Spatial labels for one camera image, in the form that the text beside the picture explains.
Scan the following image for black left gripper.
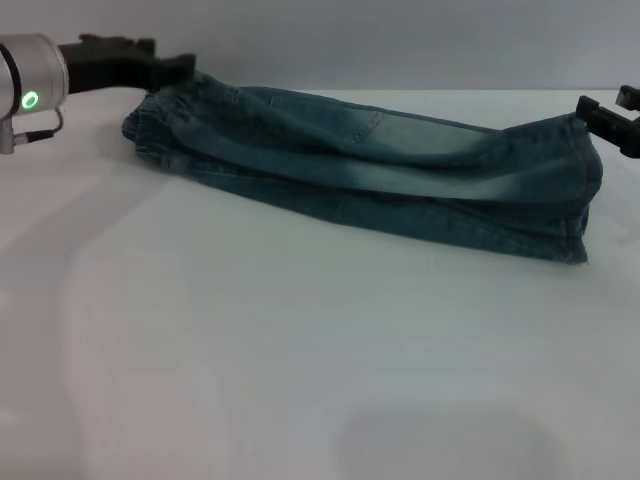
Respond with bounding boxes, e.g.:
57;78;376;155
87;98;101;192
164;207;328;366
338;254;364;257
56;33;199;97

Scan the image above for thin left wrist cable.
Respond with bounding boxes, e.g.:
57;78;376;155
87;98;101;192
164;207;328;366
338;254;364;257
9;106;65;145

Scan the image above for blue denim shorts with cartoon print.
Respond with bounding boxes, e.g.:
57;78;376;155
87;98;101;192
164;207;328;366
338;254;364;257
122;70;605;265

